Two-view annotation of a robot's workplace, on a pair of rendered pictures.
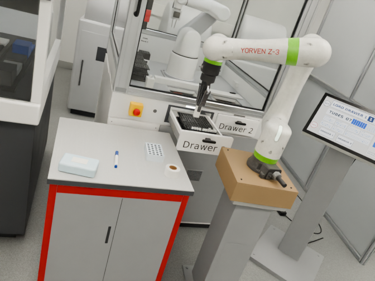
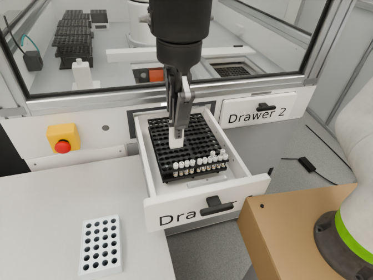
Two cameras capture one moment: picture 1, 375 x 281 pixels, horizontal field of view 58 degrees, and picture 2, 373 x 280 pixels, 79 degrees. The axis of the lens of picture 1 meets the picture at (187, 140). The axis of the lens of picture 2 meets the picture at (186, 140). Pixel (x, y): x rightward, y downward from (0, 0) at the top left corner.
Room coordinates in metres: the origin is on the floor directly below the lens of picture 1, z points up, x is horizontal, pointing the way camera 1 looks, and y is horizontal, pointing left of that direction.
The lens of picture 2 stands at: (1.30, -0.04, 1.32)
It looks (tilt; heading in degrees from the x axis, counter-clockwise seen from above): 41 degrees down; 2
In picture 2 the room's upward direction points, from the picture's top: 4 degrees clockwise
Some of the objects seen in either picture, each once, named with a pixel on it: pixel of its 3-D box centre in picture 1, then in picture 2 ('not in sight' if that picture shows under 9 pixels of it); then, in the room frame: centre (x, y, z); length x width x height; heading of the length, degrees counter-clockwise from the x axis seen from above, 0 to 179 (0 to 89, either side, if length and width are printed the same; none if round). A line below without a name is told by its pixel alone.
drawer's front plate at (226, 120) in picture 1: (236, 125); (257, 110); (2.01, -0.27, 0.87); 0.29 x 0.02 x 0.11; 112
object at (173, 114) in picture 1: (194, 127); (182, 145); (1.80, -0.01, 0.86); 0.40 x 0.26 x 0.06; 22
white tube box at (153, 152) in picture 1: (153, 152); (101, 245); (1.52, 0.14, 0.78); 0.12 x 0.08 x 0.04; 20
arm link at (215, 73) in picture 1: (210, 68); (177, 16); (1.68, 0.00, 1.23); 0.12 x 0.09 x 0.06; 112
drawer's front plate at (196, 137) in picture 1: (205, 143); (208, 202); (1.60, -0.09, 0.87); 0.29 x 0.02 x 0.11; 112
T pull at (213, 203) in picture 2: (208, 140); (214, 204); (1.58, -0.10, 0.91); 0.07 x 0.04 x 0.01; 112
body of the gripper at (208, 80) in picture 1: (206, 82); (178, 64); (1.68, 0.00, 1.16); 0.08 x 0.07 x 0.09; 22
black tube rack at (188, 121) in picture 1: (195, 127); (184, 146); (1.79, -0.02, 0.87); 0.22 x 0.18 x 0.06; 22
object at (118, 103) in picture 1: (178, 91); (157, 61); (2.36, 0.17, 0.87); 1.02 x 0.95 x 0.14; 112
